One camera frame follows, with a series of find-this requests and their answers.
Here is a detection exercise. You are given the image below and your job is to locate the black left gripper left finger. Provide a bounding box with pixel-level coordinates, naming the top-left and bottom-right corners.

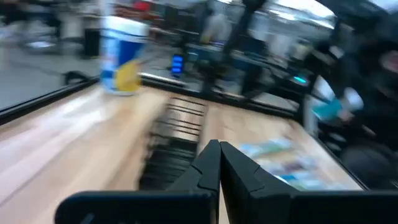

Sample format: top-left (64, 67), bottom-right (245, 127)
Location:
top-left (54, 139), bottom-right (222, 224)

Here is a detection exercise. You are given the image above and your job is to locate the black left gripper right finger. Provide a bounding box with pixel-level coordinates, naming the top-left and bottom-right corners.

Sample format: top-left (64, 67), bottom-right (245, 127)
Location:
top-left (219, 141), bottom-right (398, 224)

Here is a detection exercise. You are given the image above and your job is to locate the green toothbrush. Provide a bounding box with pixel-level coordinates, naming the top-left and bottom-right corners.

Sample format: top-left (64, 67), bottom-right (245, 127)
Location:
top-left (239, 138), bottom-right (295, 158)

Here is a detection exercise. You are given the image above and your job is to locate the purple toothbrush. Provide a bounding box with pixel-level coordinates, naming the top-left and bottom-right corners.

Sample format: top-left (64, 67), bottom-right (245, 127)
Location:
top-left (279, 174), bottom-right (348, 191)

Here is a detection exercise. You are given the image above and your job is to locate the black device with blue lights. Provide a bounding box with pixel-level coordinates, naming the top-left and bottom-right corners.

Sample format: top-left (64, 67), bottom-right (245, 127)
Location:
top-left (170, 54), bottom-right (185, 75)

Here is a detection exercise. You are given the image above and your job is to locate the Lysol wipes canister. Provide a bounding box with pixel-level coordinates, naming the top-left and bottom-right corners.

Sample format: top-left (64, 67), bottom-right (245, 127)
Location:
top-left (99, 15), bottom-right (150, 96)

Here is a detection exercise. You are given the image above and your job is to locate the person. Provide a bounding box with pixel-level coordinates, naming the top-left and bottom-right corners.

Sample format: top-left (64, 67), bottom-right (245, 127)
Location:
top-left (306, 18), bottom-right (398, 190)

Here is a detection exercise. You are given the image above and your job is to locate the black computer tower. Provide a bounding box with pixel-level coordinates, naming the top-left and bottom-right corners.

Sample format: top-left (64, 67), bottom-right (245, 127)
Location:
top-left (83, 28), bottom-right (101, 58)

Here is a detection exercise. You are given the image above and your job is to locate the black wire caddy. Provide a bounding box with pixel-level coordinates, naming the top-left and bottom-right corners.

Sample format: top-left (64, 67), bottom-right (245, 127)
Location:
top-left (138, 96), bottom-right (208, 191)

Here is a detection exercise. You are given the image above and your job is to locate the black arched handle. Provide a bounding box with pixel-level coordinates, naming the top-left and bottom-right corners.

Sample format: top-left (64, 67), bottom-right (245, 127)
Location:
top-left (63, 70), bottom-right (91, 85)

